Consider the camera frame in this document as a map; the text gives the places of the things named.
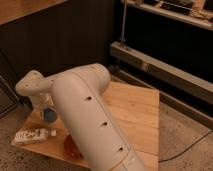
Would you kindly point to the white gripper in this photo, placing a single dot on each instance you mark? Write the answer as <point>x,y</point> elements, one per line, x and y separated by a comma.
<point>40,102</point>

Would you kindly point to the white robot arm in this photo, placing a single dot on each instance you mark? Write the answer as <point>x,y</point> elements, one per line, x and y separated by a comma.
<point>75,94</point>

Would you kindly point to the red-brown bowl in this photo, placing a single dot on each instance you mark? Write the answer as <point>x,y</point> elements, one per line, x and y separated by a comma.
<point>71,149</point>

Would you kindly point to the wooden table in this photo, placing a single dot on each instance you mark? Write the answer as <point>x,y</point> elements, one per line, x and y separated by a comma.
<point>134,109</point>

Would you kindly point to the metal shelf rack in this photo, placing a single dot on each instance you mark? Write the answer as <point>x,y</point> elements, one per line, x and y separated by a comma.
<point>170,55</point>

